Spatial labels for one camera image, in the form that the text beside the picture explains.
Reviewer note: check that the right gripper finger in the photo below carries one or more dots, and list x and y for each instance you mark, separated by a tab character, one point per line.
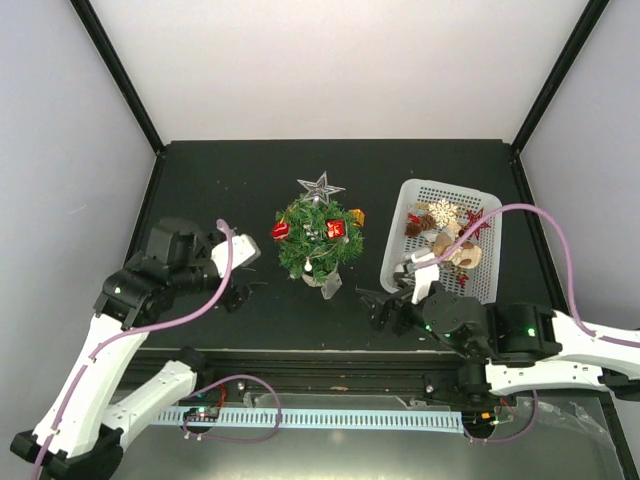
373	306
373	294

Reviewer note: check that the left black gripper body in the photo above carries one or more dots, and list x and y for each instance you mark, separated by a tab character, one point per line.
232	300

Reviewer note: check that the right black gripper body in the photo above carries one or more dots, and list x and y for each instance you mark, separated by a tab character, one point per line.
401	323

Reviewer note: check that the white bulb string lights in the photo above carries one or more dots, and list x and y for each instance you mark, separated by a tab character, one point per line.
321	265

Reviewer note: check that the red santa ornament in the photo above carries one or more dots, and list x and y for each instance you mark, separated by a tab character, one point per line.
280	231

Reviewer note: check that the red gift box ornament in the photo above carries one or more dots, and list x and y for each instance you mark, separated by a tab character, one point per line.
336	228

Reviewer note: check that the small green christmas tree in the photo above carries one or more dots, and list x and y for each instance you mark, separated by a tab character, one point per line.
305	220

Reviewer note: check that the gold gift box ornament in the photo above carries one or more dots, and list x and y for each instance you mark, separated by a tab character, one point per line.
357	217

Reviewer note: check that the white perforated plastic basket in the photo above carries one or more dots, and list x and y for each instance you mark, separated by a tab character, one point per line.
413	201

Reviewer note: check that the silver star tree topper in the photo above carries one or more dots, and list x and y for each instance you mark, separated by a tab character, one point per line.
319	191

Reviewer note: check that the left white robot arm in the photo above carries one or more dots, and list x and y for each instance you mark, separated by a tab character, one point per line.
181	274

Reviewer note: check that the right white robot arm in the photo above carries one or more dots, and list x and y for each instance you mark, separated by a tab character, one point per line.
514	348

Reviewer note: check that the brown pine cone ornament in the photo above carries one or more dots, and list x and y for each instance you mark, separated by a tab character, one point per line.
419	224

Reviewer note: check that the gold snowflake ornament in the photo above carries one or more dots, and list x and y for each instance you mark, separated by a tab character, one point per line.
443	212

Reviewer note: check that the red star ornament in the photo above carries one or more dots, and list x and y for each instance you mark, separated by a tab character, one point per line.
475	220

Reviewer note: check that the right circuit board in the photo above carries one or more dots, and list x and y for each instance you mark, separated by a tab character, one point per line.
492	417

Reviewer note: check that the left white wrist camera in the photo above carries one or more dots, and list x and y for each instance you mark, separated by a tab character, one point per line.
243	251

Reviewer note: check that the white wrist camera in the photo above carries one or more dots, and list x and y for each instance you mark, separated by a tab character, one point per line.
410	273
243	251

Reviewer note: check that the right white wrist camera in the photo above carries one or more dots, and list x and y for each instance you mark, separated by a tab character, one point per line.
410	273

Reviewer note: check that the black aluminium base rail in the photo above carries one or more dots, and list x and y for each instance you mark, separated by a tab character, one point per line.
440	375

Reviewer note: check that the white slotted cable duct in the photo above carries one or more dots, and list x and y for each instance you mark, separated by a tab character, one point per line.
332	419

